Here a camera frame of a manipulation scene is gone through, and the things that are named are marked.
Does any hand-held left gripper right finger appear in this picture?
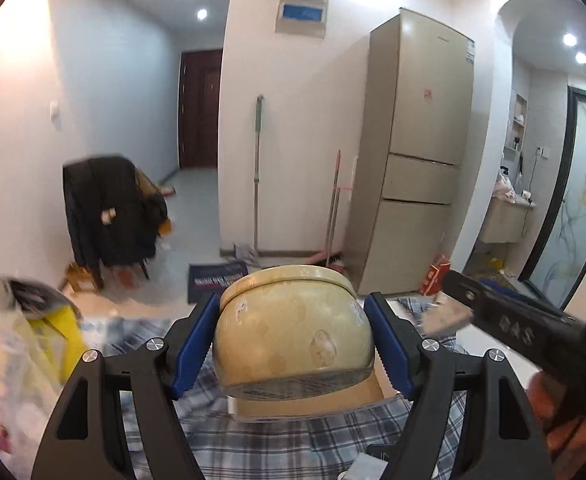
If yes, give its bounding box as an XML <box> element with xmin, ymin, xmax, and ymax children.
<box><xmin>364</xmin><ymin>291</ymin><xmax>556</xmax><ymax>480</ymax></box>

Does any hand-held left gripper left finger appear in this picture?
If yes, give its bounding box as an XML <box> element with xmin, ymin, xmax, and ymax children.
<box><xmin>45</xmin><ymin>292</ymin><xmax>221</xmax><ymax>480</ymax></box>

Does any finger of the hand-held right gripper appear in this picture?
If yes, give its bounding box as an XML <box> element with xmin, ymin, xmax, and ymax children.
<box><xmin>444</xmin><ymin>269</ymin><xmax>494</xmax><ymax>322</ymax></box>

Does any shallow cardboard box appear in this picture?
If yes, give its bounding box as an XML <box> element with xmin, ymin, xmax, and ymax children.
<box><xmin>228</xmin><ymin>360</ymin><xmax>398</xmax><ymax>420</ymax></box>

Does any person's right hand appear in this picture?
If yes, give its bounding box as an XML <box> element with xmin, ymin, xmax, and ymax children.
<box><xmin>528</xmin><ymin>370</ymin><xmax>586</xmax><ymax>461</ymax></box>

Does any red box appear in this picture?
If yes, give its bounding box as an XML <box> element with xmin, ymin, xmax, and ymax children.
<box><xmin>419</xmin><ymin>255</ymin><xmax>451</xmax><ymax>295</ymax></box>

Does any navy tote bag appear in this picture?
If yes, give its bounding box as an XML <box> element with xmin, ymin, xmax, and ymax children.
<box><xmin>188</xmin><ymin>261</ymin><xmax>250</xmax><ymax>304</ymax></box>

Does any beige vanity cabinet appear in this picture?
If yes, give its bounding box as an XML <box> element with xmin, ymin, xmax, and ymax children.
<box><xmin>482</xmin><ymin>195</ymin><xmax>532</xmax><ymax>245</ymax></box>

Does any pink cloth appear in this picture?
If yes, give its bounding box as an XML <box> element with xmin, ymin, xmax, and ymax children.
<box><xmin>493</xmin><ymin>175</ymin><xmax>516</xmax><ymax>204</ymax></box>

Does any wooden chair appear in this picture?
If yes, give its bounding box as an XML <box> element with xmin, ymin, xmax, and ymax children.
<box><xmin>92</xmin><ymin>257</ymin><xmax>150</xmax><ymax>290</ymax></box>

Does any black framed glass door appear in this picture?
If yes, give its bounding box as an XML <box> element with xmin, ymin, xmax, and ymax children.
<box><xmin>518</xmin><ymin>85</ymin><xmax>586</xmax><ymax>311</ymax></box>

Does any small brown cardboard box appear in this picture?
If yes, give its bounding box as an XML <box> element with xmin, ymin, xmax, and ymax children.
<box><xmin>68</xmin><ymin>262</ymin><xmax>96</xmax><ymax>292</ymax></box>

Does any blue plaid shirt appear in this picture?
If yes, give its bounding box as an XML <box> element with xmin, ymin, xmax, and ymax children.
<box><xmin>80</xmin><ymin>295</ymin><xmax>474</xmax><ymax>480</ymax></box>

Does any yellow bag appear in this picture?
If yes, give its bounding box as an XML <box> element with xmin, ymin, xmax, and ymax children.
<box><xmin>28</xmin><ymin>305</ymin><xmax>86</xmax><ymax>382</ymax></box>

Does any beige refrigerator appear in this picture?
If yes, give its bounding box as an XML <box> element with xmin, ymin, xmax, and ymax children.
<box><xmin>345</xmin><ymin>8</ymin><xmax>475</xmax><ymax>296</ymax></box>

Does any pink broom and dustpan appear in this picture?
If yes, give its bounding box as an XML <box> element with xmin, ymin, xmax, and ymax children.
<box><xmin>323</xmin><ymin>150</ymin><xmax>346</xmax><ymax>267</ymax></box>

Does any black jacket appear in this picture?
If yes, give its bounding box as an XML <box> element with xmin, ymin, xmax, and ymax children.
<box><xmin>63</xmin><ymin>156</ymin><xmax>170</xmax><ymax>288</ymax></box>

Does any tan bag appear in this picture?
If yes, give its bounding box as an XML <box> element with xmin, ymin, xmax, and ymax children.
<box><xmin>135</xmin><ymin>167</ymin><xmax>166</xmax><ymax>202</ymax></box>

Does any grey bag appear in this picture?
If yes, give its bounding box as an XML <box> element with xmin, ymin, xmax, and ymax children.
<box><xmin>0</xmin><ymin>274</ymin><xmax>70</xmax><ymax>322</ymax></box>

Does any white plastic bag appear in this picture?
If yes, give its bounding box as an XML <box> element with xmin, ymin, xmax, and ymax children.
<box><xmin>0</xmin><ymin>320</ymin><xmax>76</xmax><ymax>461</ymax></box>

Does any dark wooden door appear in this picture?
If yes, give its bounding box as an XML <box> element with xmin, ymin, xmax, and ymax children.
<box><xmin>178</xmin><ymin>49</ymin><xmax>223</xmax><ymax>170</ymax></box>

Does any wall niche shelf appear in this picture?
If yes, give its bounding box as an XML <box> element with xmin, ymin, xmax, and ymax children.
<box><xmin>504</xmin><ymin>90</ymin><xmax>528</xmax><ymax>153</ymax></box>

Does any wall electrical panel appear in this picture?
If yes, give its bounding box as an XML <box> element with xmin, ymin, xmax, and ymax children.
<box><xmin>274</xmin><ymin>0</ymin><xmax>330</xmax><ymax>38</ymax></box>

